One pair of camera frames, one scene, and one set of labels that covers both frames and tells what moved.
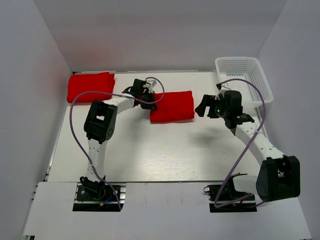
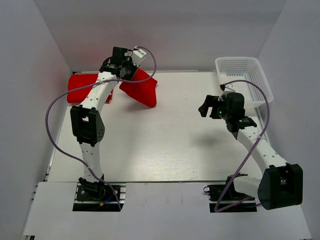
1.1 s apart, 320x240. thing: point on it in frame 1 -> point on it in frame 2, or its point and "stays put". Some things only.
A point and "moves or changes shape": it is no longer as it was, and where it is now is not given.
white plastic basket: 248,68 stays put
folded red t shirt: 102,82 stays put
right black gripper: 208,100 stays put
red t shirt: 174,106 moves or changes shape
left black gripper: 150,106 -> 129,60
